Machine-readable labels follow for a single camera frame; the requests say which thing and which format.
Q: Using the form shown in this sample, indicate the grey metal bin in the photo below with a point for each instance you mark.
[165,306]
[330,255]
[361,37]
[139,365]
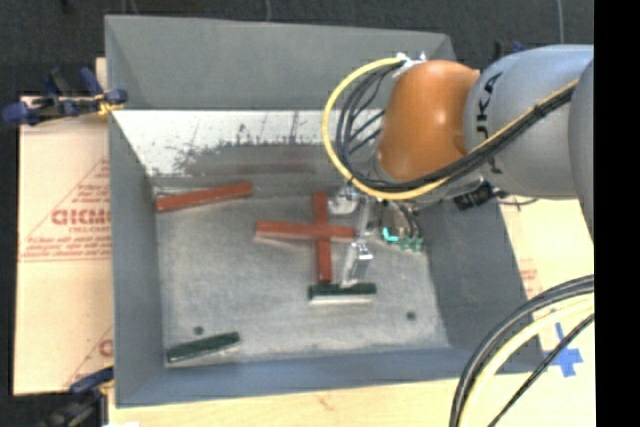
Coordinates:
[240,65]

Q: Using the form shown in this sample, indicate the dark green flat block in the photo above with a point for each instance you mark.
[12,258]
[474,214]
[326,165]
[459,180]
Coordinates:
[345,291]
[202,347]

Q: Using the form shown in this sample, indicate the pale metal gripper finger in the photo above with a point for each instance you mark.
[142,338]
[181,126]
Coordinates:
[350,269]
[364,260]

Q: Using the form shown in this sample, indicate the black cylinder on white bracket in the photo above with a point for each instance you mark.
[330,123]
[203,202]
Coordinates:
[472,198]

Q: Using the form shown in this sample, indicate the red-brown flat block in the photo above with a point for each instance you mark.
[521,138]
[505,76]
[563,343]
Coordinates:
[205,197]
[323,260]
[290,231]

